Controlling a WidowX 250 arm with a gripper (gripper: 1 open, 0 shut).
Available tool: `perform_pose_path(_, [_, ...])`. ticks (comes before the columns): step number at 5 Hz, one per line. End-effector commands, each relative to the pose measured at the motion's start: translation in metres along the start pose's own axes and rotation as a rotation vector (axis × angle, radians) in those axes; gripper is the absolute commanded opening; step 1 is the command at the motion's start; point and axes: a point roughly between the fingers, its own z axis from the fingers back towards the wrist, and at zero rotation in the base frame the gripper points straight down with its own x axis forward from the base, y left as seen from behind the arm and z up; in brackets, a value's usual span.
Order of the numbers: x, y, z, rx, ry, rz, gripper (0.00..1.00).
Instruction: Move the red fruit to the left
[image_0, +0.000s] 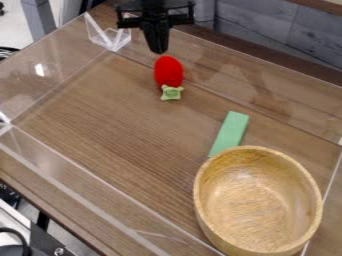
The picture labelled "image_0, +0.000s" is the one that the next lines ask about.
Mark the clear acrylic tray enclosure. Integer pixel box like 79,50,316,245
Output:
0,19,342,256

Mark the green rectangular block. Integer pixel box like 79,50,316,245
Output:
208,111,250,157

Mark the grey table leg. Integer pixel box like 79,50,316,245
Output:
20,0,56,41

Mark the wooden bowl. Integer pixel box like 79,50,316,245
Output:
194,146,323,256

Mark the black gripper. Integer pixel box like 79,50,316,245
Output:
115,0,195,54

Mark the black cable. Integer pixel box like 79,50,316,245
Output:
0,228,32,256

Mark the red plush strawberry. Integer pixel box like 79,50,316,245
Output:
153,56,184,101

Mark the black metal bracket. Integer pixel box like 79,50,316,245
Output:
29,224,76,256

